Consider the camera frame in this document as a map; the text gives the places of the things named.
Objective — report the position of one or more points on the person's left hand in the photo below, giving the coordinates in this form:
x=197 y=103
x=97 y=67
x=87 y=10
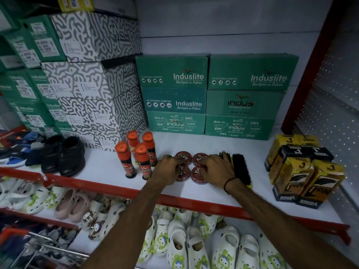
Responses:
x=164 y=169

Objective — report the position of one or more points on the person's right hand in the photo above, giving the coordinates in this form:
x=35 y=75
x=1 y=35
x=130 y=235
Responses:
x=220 y=169

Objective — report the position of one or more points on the person's right fingers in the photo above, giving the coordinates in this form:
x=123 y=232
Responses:
x=207 y=167

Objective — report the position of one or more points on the person's left fingers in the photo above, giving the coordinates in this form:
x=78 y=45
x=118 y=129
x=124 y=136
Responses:
x=177 y=166

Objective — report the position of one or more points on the red round shoe polish tin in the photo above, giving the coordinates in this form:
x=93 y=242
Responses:
x=185 y=158
x=196 y=176
x=183 y=176
x=199 y=158

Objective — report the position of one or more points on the person's left forearm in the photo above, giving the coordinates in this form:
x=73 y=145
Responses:
x=131 y=224

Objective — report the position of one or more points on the person's right forearm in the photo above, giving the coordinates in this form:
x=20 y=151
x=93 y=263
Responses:
x=280 y=224

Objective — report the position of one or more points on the black wrist band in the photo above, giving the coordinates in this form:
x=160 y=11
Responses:
x=229 y=182

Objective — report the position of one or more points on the orange cap shoe polish bottle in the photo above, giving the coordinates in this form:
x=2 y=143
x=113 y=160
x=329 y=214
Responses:
x=150 y=145
x=143 y=162
x=126 y=162
x=132 y=140

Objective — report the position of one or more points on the black bristle shoe brush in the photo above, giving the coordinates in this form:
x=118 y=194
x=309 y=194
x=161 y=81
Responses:
x=241 y=168

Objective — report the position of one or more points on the grey white patterned shoebox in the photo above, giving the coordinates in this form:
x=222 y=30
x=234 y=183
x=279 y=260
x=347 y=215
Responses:
x=95 y=36
x=112 y=134
x=89 y=79
x=101 y=109

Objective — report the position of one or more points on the stack of plain green shoeboxes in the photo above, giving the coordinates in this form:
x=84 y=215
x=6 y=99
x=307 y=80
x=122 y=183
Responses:
x=218 y=95

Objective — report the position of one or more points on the row of white clogs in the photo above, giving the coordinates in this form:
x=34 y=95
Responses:
x=196 y=243

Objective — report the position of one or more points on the stack of yellow black cartons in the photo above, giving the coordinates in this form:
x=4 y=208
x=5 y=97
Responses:
x=300 y=170

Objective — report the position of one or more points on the pink clog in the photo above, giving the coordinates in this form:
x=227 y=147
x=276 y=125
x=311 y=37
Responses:
x=80 y=205
x=64 y=203

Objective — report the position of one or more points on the black leather shoe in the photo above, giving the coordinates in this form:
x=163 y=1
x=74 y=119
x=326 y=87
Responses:
x=72 y=155
x=53 y=154

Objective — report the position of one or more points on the white perforated side panel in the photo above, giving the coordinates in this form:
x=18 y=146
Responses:
x=333 y=95

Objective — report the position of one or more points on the pile of dark sandals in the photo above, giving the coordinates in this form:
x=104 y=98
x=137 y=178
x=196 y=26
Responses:
x=25 y=240

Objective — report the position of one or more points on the stack of white-labelled green shoeboxes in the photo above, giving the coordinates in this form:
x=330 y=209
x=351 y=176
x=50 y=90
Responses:
x=30 y=81

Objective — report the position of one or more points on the yellow shoebox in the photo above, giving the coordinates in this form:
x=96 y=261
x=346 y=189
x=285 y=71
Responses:
x=74 y=3

